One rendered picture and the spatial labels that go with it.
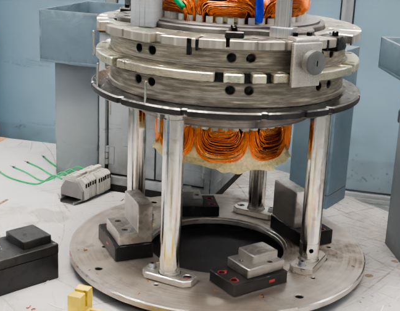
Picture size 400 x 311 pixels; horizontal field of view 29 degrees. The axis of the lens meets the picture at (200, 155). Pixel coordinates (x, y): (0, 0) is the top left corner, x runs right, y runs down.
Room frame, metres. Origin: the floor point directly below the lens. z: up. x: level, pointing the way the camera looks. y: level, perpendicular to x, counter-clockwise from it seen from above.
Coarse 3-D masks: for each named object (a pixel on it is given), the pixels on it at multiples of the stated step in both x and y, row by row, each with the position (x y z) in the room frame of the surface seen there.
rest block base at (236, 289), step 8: (216, 272) 0.83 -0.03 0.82; (232, 272) 0.83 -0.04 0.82; (272, 272) 0.84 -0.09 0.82; (280, 272) 0.84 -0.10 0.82; (216, 280) 0.83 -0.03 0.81; (224, 280) 0.81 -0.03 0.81; (240, 280) 0.81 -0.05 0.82; (248, 280) 0.81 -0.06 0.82; (256, 280) 0.82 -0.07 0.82; (264, 280) 0.82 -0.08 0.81; (272, 280) 0.83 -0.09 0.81; (280, 280) 0.84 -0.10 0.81; (224, 288) 0.81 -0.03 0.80; (232, 288) 0.80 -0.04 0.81; (240, 288) 0.80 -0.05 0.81; (248, 288) 0.81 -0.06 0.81; (256, 288) 0.82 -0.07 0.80; (264, 288) 0.83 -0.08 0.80
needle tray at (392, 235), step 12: (384, 48) 1.08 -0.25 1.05; (396, 48) 1.03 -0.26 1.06; (384, 60) 1.07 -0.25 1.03; (396, 60) 1.03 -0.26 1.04; (396, 72) 1.02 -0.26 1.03; (396, 156) 1.02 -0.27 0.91; (396, 168) 1.02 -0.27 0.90; (396, 180) 1.01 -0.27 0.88; (396, 192) 1.01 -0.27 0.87; (396, 204) 1.00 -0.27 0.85; (396, 216) 0.99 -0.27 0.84; (396, 228) 0.99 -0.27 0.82; (396, 240) 0.98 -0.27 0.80; (396, 252) 0.98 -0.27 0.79
